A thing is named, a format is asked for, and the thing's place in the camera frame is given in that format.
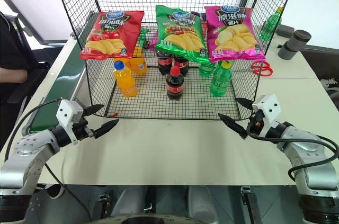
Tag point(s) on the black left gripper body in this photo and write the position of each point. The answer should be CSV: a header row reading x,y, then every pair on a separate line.
x,y
82,130

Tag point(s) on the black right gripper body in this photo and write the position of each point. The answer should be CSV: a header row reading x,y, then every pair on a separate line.
x,y
255,124

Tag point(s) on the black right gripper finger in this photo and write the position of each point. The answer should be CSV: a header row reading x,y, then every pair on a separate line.
x,y
246,103
234,126

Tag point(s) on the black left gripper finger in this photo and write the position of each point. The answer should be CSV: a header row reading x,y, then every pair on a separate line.
x,y
106,127
93,109

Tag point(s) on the person's bare forearm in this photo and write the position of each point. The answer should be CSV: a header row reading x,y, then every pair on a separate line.
x,y
13,74

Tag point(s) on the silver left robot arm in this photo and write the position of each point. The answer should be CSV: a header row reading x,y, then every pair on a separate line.
x,y
23,160

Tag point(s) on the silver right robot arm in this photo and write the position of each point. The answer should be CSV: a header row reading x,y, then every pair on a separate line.
x,y
310,155

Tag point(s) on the green conveyor belt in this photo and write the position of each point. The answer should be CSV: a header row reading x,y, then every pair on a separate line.
x,y
66,75

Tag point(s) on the small red scrap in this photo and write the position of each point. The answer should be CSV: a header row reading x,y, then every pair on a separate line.
x,y
114,115

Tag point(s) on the green soda bottle yellow cap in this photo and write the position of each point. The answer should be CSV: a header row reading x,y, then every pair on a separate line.
x,y
219,81
270,25

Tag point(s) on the orange soda bottle blue cap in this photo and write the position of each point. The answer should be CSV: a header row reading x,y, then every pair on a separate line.
x,y
125,81

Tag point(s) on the magenta potato chips bag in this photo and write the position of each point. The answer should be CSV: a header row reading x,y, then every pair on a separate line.
x,y
233,36

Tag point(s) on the black office chair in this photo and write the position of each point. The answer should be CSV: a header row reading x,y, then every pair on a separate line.
x,y
29,81

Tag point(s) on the cola bottle red cap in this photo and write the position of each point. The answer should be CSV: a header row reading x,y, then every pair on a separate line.
x,y
174,86

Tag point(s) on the grey cylindrical flask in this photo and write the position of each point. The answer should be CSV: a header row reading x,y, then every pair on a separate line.
x,y
292,45

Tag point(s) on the red potato chips bag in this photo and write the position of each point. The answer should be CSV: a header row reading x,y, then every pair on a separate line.
x,y
114,33

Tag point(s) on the dark grey board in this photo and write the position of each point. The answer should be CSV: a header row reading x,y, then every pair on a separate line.
x,y
320,59

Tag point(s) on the small green snack pack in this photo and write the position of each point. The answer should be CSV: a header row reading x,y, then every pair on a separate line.
x,y
143,37

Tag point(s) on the small magenta snack pack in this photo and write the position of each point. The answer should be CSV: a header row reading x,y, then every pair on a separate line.
x,y
153,41

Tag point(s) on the green potato chips bag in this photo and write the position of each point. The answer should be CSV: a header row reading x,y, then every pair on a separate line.
x,y
180,36

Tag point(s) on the small purple snack pack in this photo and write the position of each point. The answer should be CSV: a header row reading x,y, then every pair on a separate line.
x,y
197,14

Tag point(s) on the person in black clothes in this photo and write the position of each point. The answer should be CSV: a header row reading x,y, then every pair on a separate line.
x,y
10,49

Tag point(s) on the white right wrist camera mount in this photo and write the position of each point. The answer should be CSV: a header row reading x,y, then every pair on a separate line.
x,y
270,107

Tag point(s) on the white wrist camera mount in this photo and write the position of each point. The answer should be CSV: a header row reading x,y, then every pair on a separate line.
x,y
66,111
270,107

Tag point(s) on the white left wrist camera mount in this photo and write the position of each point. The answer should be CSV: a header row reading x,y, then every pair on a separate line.
x,y
66,111

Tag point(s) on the black metal bracket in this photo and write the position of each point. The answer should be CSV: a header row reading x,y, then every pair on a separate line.
x,y
103,205
250,202

